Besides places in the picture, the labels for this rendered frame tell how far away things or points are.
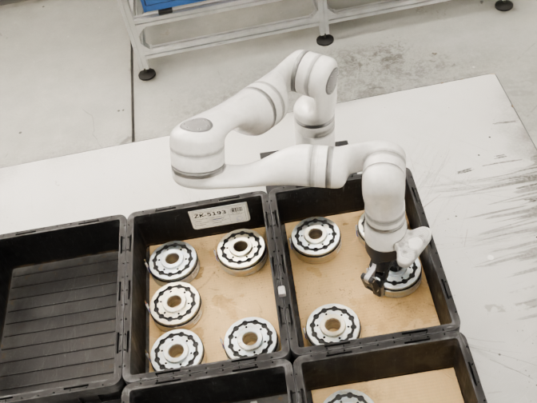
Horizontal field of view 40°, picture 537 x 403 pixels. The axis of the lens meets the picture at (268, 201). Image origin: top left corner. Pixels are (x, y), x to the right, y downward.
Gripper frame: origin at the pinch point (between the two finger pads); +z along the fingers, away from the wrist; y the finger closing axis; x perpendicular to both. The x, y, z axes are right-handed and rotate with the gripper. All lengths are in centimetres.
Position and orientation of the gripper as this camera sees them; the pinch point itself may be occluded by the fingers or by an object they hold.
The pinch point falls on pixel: (386, 280)
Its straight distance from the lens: 147.0
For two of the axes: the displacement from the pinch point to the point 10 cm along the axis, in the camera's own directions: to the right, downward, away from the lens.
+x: 7.8, 4.0, -4.9
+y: -6.2, 6.4, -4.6
